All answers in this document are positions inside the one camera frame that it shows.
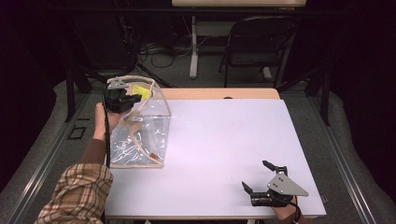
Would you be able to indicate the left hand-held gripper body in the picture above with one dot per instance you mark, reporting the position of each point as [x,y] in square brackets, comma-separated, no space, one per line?
[116,98]

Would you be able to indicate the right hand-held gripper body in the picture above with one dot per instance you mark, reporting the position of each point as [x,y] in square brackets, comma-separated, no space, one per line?
[285,186]

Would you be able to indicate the yellow shuttlecock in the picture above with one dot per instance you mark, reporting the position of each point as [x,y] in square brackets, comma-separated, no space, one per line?
[140,91]

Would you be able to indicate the clear bag with beige trim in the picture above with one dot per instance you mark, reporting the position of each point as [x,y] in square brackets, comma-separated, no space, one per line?
[143,140]

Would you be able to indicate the person's right hand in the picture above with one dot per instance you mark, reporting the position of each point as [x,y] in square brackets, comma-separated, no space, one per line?
[285,213]

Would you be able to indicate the person's left hand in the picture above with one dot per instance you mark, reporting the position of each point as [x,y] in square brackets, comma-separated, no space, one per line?
[101,124]

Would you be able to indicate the white table cover board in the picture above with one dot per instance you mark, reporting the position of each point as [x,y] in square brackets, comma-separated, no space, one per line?
[218,186]

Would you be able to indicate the black metal stand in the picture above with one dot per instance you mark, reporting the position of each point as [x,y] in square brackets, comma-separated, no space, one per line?
[71,93]
[325,96]

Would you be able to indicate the white-legged desk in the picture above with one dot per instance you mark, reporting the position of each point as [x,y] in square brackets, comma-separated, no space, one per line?
[194,46]

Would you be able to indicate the wooden table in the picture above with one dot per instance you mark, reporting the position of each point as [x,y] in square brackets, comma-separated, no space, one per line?
[218,93]

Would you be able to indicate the black folding chair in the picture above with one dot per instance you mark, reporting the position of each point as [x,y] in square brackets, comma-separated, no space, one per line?
[258,40]

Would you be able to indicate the black floor socket frame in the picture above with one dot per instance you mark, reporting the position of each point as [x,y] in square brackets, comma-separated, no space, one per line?
[77,132]

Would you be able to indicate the metal floor rail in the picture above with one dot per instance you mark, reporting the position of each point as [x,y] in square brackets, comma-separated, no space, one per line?
[345,174]
[40,174]

